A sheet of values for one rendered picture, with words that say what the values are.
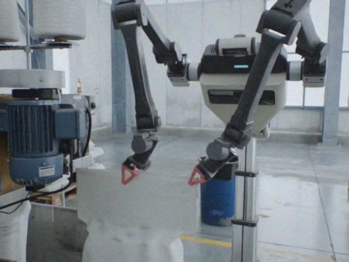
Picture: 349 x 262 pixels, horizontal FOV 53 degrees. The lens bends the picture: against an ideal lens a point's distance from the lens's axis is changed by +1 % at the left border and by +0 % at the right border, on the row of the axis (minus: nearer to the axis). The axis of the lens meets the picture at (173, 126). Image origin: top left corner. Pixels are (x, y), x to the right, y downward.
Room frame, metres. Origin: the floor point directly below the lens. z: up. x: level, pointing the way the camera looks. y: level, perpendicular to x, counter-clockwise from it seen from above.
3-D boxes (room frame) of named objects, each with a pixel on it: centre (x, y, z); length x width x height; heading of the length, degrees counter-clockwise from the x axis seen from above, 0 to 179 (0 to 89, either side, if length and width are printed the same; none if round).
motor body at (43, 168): (1.04, 0.42, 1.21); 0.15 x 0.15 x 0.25
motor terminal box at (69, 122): (1.05, 0.31, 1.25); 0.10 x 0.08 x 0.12; 6
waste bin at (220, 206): (3.51, -0.49, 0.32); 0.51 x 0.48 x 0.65; 161
